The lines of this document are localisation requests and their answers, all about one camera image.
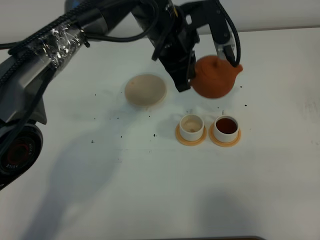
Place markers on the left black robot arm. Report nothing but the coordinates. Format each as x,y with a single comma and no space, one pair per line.
35,61

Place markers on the brown clay teapot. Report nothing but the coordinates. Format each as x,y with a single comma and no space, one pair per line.
214,77

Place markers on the white teacup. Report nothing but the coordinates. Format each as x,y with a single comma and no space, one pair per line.
225,128
191,127

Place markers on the right orange cup coaster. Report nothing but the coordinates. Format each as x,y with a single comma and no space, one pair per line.
223,144

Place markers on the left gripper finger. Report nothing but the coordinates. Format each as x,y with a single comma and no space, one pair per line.
181,69

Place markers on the right white teacup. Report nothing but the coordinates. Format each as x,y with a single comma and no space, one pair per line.
225,128

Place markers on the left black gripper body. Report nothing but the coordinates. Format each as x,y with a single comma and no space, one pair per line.
172,37

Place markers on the left white teacup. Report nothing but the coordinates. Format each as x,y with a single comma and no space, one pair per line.
191,127

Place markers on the beige round teapot coaster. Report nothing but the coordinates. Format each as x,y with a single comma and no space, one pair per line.
145,90

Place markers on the left orange cup coaster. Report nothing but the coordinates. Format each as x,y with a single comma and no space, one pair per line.
189,143

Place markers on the orange cup coaster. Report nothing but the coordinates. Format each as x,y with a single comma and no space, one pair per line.
189,143
223,144

